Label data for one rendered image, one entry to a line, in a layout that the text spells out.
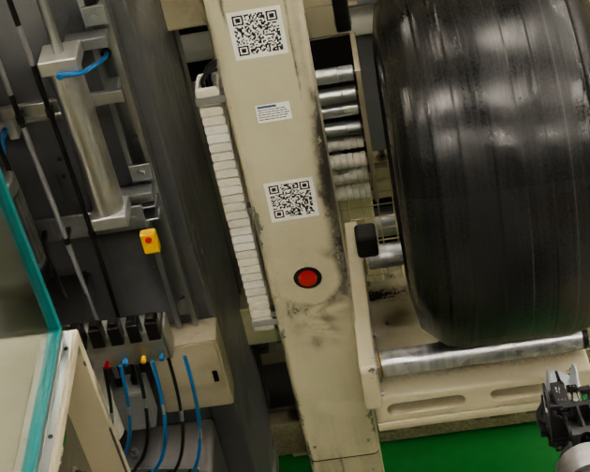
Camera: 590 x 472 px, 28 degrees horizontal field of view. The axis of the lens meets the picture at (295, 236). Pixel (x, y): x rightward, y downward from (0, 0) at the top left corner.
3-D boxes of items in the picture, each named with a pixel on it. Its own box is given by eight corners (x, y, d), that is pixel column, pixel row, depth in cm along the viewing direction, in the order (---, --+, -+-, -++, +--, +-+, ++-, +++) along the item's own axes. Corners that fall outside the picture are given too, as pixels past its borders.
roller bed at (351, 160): (280, 215, 231) (252, 87, 213) (278, 173, 243) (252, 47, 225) (379, 200, 230) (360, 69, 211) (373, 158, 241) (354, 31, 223)
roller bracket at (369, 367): (366, 413, 193) (359, 371, 187) (349, 260, 225) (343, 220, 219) (386, 410, 193) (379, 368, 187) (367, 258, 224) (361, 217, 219)
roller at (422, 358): (372, 346, 194) (374, 357, 198) (376, 373, 192) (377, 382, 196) (584, 317, 191) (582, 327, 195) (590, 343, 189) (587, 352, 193)
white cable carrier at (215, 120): (254, 331, 198) (194, 91, 169) (254, 312, 202) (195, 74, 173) (280, 328, 198) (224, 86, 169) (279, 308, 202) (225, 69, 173)
